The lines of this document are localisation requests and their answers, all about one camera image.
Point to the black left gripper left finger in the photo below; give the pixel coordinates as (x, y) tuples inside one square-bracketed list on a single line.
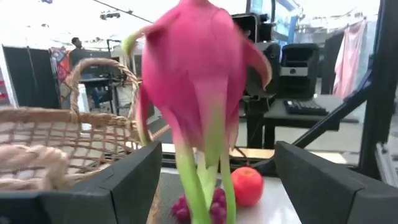
[(93, 205)]

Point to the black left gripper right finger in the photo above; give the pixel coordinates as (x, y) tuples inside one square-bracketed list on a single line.
[(326, 199)]

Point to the red toy grape bunch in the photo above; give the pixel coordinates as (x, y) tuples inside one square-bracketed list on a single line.
[(182, 213)]

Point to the pink toy dragon fruit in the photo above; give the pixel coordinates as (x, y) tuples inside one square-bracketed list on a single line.
[(192, 77)]

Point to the red toy apple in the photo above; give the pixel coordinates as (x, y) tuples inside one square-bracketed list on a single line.
[(248, 186)]

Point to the black keyboard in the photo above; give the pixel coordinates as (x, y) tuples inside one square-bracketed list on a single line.
[(304, 107)]

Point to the black desk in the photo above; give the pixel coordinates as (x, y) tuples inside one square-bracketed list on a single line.
[(276, 116)]

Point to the black 3d printer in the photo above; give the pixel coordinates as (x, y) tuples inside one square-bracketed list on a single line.
[(298, 84)]

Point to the pink hanging cloth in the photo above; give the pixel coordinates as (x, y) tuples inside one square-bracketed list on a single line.
[(348, 62)]

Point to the colourful banner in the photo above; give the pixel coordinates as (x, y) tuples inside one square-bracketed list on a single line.
[(62, 68)]

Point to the black partition panel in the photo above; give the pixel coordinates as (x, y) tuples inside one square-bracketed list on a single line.
[(31, 77)]

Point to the standing person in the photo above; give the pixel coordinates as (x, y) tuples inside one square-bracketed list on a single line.
[(76, 54)]

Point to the black metal rig frame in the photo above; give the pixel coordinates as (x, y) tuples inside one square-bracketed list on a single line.
[(382, 77)]

